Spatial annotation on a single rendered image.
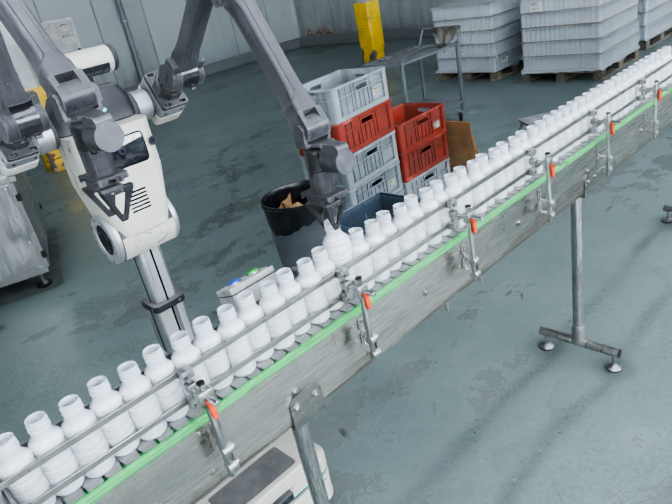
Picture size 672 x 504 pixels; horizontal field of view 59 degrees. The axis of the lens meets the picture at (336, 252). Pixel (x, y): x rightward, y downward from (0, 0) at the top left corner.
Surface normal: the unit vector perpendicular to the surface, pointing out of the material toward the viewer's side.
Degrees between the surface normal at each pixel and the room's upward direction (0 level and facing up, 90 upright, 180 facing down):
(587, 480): 0
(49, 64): 51
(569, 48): 91
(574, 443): 0
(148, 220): 90
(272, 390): 90
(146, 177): 90
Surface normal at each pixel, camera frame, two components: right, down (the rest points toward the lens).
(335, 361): 0.69, 0.19
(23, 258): 0.44, 0.29
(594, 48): -0.67, 0.42
